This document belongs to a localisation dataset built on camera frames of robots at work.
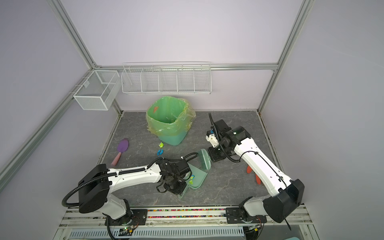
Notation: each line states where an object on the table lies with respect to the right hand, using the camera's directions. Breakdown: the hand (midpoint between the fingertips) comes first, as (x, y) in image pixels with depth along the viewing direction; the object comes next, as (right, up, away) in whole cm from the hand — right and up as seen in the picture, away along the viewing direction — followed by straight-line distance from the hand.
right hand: (213, 158), depth 74 cm
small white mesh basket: (-74, +39, +25) cm, 88 cm away
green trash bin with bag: (-27, +21, +32) cm, 47 cm away
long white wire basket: (-29, +48, +25) cm, 62 cm away
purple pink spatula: (-60, +2, +28) cm, 66 cm away
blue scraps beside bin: (-32, -1, +23) cm, 40 cm away
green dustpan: (-8, -15, +10) cm, 20 cm away
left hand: (-17, -20, +3) cm, 26 cm away
